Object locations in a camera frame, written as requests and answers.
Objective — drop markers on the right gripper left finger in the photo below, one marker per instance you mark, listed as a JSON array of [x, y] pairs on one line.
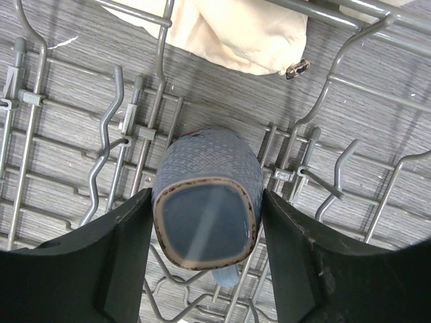
[[94, 273]]

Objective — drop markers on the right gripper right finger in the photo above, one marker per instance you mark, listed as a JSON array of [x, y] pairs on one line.
[[321, 275]]

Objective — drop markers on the grey-blue dotted mug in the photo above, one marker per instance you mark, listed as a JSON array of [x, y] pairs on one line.
[[206, 202]]

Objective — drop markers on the beige cloth garment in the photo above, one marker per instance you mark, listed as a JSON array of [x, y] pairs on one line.
[[254, 37]]

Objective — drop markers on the grey wire dish rack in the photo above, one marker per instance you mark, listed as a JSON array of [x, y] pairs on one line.
[[92, 96]]

